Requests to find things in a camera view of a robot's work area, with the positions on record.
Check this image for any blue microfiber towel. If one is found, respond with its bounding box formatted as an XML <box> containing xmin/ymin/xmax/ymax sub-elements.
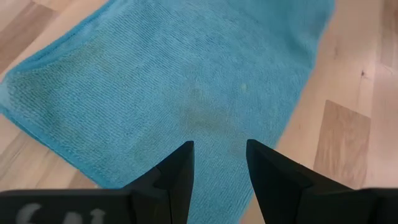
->
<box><xmin>0</xmin><ymin>0</ymin><xmax>337</xmax><ymax>224</ymax></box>

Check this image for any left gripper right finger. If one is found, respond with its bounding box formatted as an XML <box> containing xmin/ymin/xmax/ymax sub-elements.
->
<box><xmin>246</xmin><ymin>139</ymin><xmax>354</xmax><ymax>224</ymax></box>

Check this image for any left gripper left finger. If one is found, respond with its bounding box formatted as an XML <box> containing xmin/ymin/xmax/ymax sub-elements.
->
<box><xmin>123</xmin><ymin>140</ymin><xmax>195</xmax><ymax>224</ymax></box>

